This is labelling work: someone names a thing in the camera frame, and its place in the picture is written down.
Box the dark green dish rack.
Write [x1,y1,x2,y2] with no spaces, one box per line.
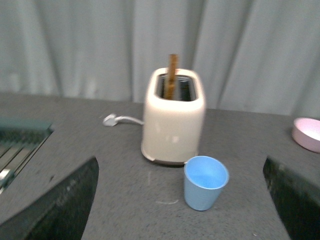
[0,117,53,192]

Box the brown toast slice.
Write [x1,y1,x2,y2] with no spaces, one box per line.
[163,54,179,100]

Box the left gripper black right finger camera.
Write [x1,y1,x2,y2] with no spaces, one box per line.
[263,156,320,240]

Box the grey curtain backdrop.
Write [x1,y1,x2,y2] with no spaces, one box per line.
[0,0,320,118]

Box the cream white toaster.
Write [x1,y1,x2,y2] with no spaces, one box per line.
[141,67,206,165]

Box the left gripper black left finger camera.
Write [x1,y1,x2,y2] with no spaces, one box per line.
[0,157,99,240]

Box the pink plastic bowl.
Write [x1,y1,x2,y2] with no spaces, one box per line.
[292,117,320,154]

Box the white power cable with plug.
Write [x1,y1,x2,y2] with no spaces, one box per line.
[102,113,145,127]

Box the light blue plastic cup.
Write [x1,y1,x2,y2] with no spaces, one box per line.
[184,155,230,211]

